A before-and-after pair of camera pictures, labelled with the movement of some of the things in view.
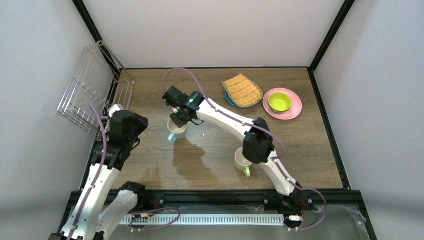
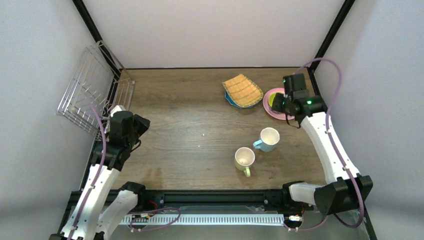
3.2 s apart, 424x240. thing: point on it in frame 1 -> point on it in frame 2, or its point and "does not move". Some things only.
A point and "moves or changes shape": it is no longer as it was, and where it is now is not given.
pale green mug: x=241 y=163 does not move
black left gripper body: x=108 y=153 does not move
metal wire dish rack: x=99 y=84 does not move
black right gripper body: x=180 y=118 -> x=278 y=103
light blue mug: x=176 y=133 moves or changes shape
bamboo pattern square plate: x=244 y=92 does not move
